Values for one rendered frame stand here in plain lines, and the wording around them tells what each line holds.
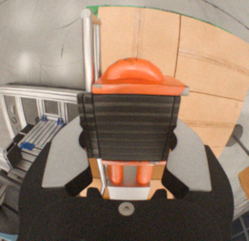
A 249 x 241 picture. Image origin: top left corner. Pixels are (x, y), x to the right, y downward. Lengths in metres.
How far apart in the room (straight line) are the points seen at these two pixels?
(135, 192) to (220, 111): 0.81
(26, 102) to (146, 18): 1.29
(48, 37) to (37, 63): 0.30
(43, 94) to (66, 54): 0.44
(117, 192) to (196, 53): 0.69
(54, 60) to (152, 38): 1.01
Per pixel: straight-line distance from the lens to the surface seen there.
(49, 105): 1.29
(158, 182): 0.46
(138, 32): 0.65
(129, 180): 0.20
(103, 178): 0.17
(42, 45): 1.48
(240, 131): 2.18
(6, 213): 0.61
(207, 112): 0.86
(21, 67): 1.70
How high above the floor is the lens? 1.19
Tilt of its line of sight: 62 degrees down
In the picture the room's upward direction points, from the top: 175 degrees counter-clockwise
